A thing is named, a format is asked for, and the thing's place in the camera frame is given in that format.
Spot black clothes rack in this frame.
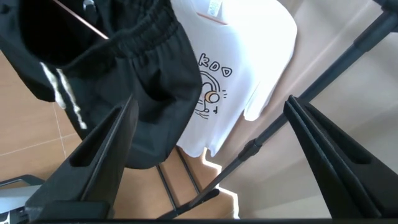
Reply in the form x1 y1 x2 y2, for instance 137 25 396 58
155 0 398 220

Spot beige curtain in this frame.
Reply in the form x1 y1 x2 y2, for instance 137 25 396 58
203 0 398 219

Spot black shorts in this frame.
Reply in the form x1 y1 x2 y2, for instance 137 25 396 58
0 0 203 170

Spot white printed t-shirt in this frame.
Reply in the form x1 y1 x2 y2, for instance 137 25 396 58
170 0 299 159

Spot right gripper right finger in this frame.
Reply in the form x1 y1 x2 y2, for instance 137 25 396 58
282 95 398 219

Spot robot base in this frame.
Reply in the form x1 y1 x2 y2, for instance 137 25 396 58
0 174 46 224

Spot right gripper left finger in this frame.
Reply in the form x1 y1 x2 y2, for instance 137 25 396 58
24 94 139 222

